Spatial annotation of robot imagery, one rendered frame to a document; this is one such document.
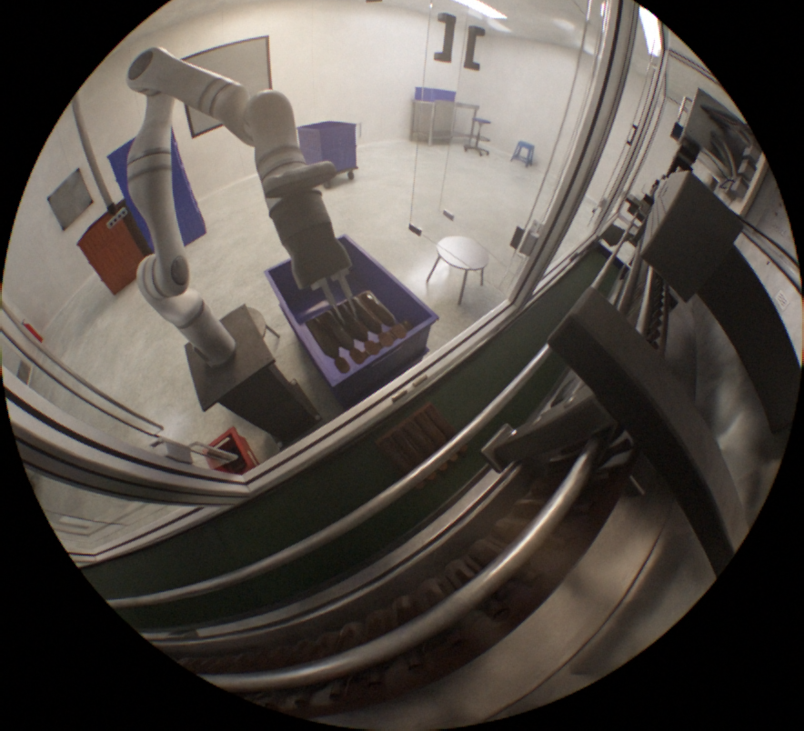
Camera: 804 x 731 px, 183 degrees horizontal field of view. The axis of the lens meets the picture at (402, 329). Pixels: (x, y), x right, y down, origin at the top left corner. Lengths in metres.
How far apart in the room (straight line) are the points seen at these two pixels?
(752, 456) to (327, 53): 4.58
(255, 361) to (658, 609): 0.84
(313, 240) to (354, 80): 4.23
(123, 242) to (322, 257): 2.71
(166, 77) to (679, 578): 0.93
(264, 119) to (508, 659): 0.69
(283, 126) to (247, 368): 0.52
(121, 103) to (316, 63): 2.65
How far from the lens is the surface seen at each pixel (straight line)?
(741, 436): 0.48
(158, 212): 0.52
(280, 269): 1.09
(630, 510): 0.38
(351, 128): 2.83
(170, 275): 0.51
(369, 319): 0.32
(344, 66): 4.42
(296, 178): 0.30
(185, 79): 0.52
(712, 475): 0.17
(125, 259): 3.00
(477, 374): 0.45
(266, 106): 0.41
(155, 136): 0.55
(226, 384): 0.68
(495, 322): 0.65
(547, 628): 0.34
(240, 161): 4.02
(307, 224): 0.32
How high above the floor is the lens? 1.06
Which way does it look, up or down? 55 degrees down
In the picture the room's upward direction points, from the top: 6 degrees clockwise
